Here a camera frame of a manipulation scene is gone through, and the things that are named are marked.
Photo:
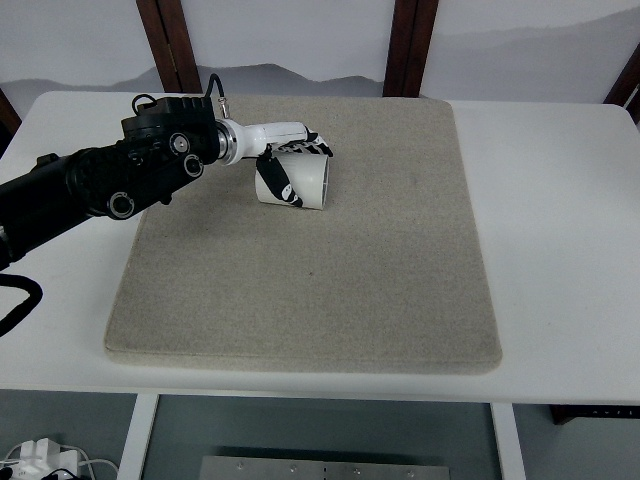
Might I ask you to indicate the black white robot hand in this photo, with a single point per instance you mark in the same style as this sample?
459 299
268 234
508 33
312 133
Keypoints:
270 132

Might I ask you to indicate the white ribbed cup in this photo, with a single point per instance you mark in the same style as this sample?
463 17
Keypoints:
310 180

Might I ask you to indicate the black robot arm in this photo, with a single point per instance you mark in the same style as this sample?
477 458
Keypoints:
100 185

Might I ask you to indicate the grey square mat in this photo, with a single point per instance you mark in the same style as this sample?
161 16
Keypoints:
310 280

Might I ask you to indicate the white table leg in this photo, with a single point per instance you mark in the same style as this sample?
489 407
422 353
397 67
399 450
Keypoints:
507 445
137 440

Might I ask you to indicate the grey metal plate with screws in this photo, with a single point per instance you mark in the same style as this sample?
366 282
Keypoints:
325 469

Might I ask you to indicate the white power strip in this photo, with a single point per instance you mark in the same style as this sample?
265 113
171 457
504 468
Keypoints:
37 457

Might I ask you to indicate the brown wooden furniture foot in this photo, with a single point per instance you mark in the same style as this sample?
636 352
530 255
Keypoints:
590 414

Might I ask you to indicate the brown wooden screen post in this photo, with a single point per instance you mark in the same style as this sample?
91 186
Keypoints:
7 117
410 45
172 45
625 85

